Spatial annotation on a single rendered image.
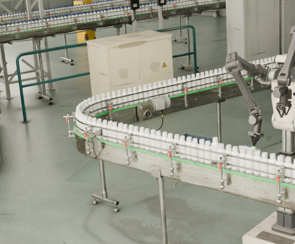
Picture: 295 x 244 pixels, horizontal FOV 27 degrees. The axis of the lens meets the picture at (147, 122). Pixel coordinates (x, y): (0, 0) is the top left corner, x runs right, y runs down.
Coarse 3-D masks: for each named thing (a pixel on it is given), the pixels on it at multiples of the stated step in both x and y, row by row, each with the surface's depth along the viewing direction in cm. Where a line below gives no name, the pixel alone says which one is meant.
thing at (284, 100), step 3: (282, 96) 404; (285, 96) 404; (282, 99) 405; (285, 99) 404; (279, 102) 408; (282, 102) 405; (285, 102) 405; (288, 102) 407; (291, 102) 409; (276, 105) 406; (282, 105) 403; (285, 105) 405
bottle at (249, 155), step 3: (249, 150) 420; (249, 153) 417; (246, 156) 418; (249, 156) 417; (252, 156) 417; (246, 162) 419; (249, 162) 418; (252, 162) 418; (246, 165) 420; (249, 165) 418; (252, 165) 419; (246, 171) 421; (249, 171) 420; (252, 171) 420
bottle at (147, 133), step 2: (146, 128) 478; (146, 130) 475; (148, 130) 476; (146, 132) 475; (148, 132) 476; (144, 134) 477; (146, 134) 476; (148, 134) 476; (150, 134) 477; (144, 136) 476; (146, 136) 475; (148, 136) 475; (144, 138) 477; (146, 138) 476; (144, 140) 478; (146, 140) 476; (148, 140) 476; (144, 142) 479; (146, 142) 477; (148, 142) 477; (146, 144) 478; (148, 144) 477; (144, 146) 480; (146, 148) 479; (148, 148) 478
